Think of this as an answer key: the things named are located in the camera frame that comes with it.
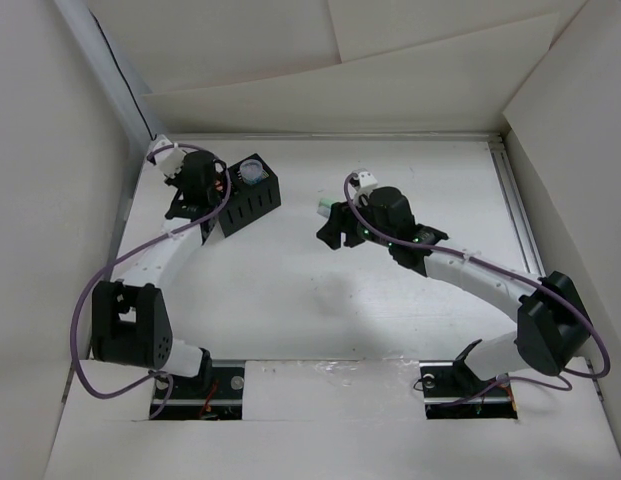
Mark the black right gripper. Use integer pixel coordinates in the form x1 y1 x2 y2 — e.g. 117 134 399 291
316 193 396 250

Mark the green highlighter marker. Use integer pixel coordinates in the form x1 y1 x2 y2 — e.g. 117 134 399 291
318 198 335 211

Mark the clear jar of paper clips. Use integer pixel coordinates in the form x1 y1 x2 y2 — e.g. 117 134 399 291
239 158 266 185

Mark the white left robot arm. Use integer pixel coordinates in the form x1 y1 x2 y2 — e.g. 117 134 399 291
91 150 229 397

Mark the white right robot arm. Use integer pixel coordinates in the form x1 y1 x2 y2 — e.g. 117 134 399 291
316 187 593 394

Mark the black two-compartment organizer box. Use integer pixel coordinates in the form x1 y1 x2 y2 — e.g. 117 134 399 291
211 153 281 237

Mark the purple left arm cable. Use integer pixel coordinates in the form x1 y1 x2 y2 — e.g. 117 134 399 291
69 143 235 419

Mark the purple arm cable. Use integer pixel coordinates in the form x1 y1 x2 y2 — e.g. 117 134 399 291
69 143 235 419
343 172 612 409

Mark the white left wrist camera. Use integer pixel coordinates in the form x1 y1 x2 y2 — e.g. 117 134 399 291
146 135 186 179

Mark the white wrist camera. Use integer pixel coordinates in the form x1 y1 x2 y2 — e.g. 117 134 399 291
146 135 186 179
349 169 378 194

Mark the aluminium rail back edge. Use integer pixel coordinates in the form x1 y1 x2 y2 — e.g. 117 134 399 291
169 131 503 143

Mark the aluminium rail edge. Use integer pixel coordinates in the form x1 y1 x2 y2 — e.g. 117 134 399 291
488 135 545 275
169 131 503 143

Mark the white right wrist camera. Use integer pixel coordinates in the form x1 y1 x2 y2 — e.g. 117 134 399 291
349 169 378 194

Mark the aluminium rail right edge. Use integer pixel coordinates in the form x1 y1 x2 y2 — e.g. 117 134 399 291
488 135 545 275

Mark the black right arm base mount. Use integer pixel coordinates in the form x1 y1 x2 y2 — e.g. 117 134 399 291
412 340 518 420

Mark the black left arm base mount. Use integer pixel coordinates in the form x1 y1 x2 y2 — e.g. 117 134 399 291
149 350 246 421

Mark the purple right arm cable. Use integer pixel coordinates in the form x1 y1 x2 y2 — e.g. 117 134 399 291
343 172 612 409

